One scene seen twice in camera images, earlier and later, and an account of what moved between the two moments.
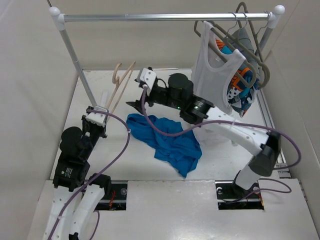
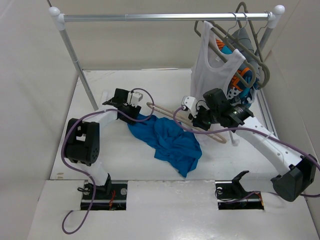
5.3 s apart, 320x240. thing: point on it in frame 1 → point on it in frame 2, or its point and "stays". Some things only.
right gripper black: (136, 104) → (197, 122)
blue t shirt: (182, 151) stays
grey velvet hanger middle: (238, 39) stays
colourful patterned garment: (242, 85) stays
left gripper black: (103, 129) → (134, 110)
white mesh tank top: (213, 69) stays
